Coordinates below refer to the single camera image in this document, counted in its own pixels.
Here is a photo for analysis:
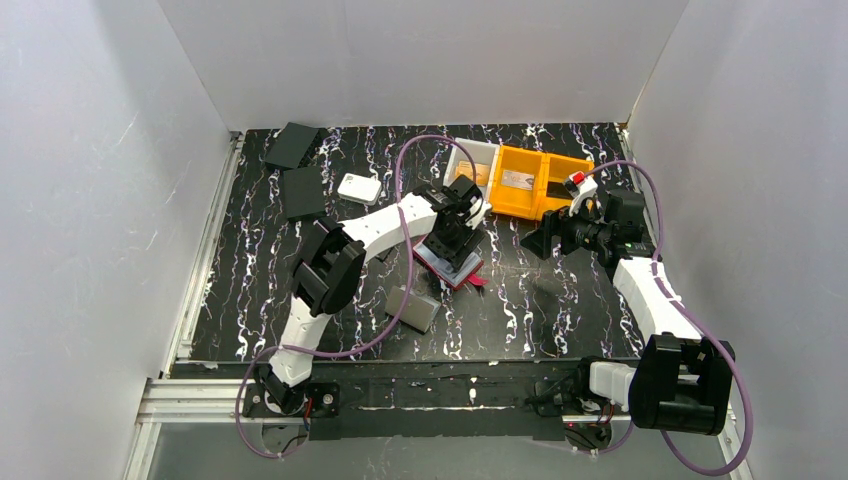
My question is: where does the red leather card holder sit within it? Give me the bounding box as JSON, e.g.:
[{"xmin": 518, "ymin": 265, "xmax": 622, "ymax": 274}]
[{"xmin": 413, "ymin": 242, "xmax": 488, "ymax": 291}]

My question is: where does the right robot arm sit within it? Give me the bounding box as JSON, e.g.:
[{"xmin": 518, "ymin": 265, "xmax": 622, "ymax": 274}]
[{"xmin": 560, "ymin": 190, "xmax": 735, "ymax": 436}]

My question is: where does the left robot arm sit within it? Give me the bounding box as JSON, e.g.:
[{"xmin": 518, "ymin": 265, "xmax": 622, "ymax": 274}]
[{"xmin": 254, "ymin": 175, "xmax": 493, "ymax": 415}]

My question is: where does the silver VIP credit card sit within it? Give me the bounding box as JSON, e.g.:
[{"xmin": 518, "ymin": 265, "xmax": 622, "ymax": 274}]
[{"xmin": 501, "ymin": 170, "xmax": 535, "ymax": 191}]

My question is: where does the silver metal card case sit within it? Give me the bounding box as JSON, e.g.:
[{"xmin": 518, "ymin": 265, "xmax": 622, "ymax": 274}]
[{"xmin": 385, "ymin": 286, "xmax": 440, "ymax": 334}]

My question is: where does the yellow middle plastic bin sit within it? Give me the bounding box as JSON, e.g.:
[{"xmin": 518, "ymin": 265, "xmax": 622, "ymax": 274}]
[{"xmin": 488, "ymin": 146, "xmax": 547, "ymax": 220}]

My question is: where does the yellow plastic bin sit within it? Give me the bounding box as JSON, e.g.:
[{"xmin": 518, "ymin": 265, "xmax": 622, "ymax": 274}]
[
  {"xmin": 488, "ymin": 146, "xmax": 547, "ymax": 220},
  {"xmin": 538, "ymin": 154, "xmax": 594, "ymax": 215}
]

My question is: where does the yellow right plastic bin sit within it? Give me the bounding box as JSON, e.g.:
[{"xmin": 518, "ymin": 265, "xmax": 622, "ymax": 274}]
[{"xmin": 538, "ymin": 154, "xmax": 594, "ymax": 215}]

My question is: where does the white plastic bin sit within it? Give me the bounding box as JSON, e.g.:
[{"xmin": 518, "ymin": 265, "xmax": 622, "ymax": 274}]
[{"xmin": 442, "ymin": 138, "xmax": 500, "ymax": 201}]

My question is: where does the white square device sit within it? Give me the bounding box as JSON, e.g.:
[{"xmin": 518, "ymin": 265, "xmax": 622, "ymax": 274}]
[{"xmin": 337, "ymin": 173, "xmax": 382, "ymax": 206}]

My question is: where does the black box near device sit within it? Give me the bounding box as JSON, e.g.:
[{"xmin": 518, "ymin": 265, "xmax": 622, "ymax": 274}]
[{"xmin": 282, "ymin": 166, "xmax": 326, "ymax": 222}]

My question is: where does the black box far corner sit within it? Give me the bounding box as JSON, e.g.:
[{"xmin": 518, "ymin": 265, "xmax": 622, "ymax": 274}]
[{"xmin": 264, "ymin": 122, "xmax": 326, "ymax": 171}]

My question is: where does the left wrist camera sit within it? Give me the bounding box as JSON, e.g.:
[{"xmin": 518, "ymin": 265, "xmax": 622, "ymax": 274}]
[{"xmin": 465, "ymin": 198, "xmax": 492, "ymax": 230}]

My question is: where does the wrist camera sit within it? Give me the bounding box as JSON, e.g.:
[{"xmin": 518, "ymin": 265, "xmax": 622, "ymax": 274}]
[
  {"xmin": 563, "ymin": 172, "xmax": 598, "ymax": 217},
  {"xmin": 465, "ymin": 198, "xmax": 492, "ymax": 230}
]

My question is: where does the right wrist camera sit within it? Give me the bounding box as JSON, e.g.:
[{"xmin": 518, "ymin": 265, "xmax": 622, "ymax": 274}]
[{"xmin": 563, "ymin": 172, "xmax": 598, "ymax": 217}]

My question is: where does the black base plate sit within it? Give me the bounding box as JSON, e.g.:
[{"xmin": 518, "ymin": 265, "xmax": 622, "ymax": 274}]
[{"xmin": 241, "ymin": 360, "xmax": 637, "ymax": 442}]

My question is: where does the aluminium frame rail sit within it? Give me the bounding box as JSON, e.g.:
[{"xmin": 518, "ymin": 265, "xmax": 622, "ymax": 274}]
[{"xmin": 124, "ymin": 374, "xmax": 753, "ymax": 480}]

